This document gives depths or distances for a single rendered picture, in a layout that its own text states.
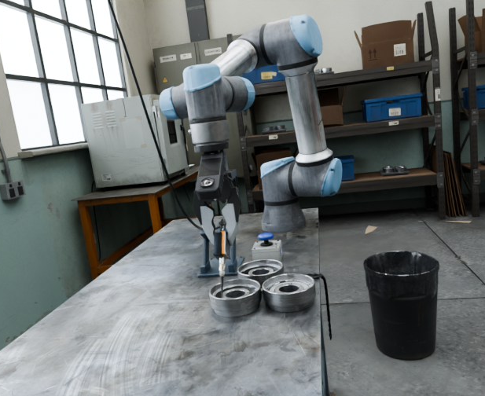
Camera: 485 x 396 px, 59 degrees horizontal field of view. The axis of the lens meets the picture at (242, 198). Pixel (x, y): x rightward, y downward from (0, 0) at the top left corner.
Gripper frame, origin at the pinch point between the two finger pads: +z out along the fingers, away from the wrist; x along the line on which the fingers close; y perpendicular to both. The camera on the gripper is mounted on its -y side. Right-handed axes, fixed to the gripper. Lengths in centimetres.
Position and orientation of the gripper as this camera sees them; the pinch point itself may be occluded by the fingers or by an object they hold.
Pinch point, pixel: (222, 240)
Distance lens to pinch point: 89.5
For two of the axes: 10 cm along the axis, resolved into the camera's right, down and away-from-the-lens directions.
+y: 1.6, -2.0, 9.7
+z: 1.2, 9.8, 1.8
